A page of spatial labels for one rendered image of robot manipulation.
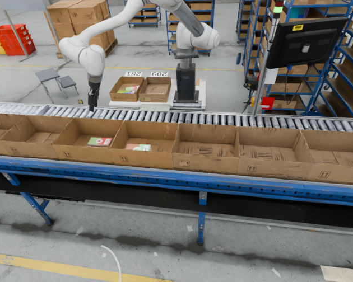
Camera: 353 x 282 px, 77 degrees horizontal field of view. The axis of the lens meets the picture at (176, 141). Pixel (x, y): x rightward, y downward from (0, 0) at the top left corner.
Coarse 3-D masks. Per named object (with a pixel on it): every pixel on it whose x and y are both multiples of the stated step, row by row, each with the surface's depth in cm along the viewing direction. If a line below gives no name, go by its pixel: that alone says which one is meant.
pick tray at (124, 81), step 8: (120, 80) 254; (128, 80) 256; (136, 80) 255; (144, 80) 251; (112, 88) 234; (120, 88) 251; (112, 96) 229; (120, 96) 228; (128, 96) 226; (136, 96) 227
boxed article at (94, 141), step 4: (92, 140) 164; (96, 140) 164; (100, 140) 163; (104, 140) 163; (108, 140) 163; (88, 144) 162; (92, 144) 161; (96, 144) 160; (100, 144) 160; (104, 144) 160; (108, 144) 160
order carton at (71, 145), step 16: (64, 128) 152; (80, 128) 168; (96, 128) 165; (112, 128) 163; (64, 144) 153; (80, 144) 163; (64, 160) 150; (80, 160) 147; (96, 160) 145; (112, 160) 142
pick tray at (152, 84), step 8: (152, 80) 253; (160, 80) 252; (168, 80) 250; (144, 88) 242; (152, 88) 248; (160, 88) 247; (168, 88) 232; (144, 96) 224; (152, 96) 223; (160, 96) 222; (168, 96) 235
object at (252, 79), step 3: (246, 78) 186; (249, 78) 185; (252, 78) 185; (255, 78) 185; (246, 81) 187; (249, 81) 186; (252, 81) 186; (255, 81) 185; (249, 84) 191; (252, 84) 189; (255, 84) 188; (252, 87) 191
